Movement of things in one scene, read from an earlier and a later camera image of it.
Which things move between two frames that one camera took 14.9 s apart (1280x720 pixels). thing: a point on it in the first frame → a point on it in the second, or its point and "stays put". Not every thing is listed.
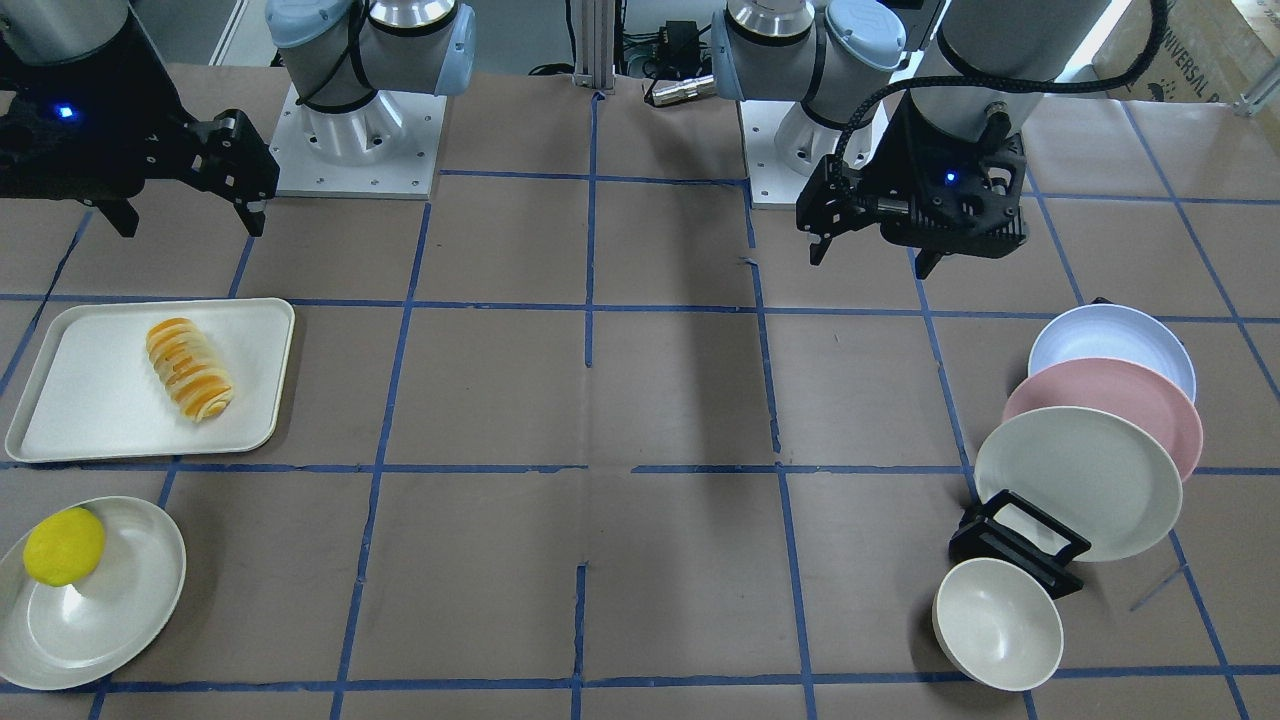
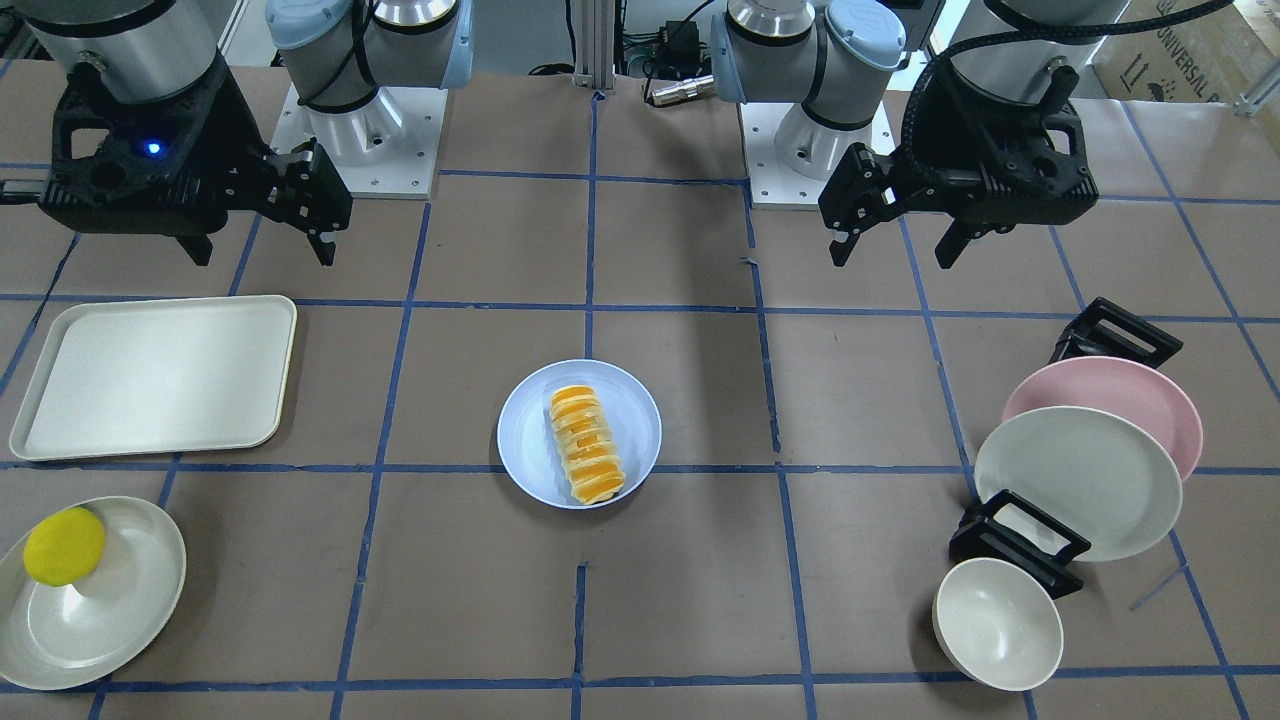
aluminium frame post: (595, 45) stays put
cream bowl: (998, 625) stays put
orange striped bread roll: (197, 385) → (594, 467)
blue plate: (1119, 332) → (529, 447)
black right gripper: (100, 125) → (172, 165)
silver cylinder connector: (685, 89) stays put
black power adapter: (679, 42) stays put
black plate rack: (1002, 528) stays put
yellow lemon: (64, 546) stays put
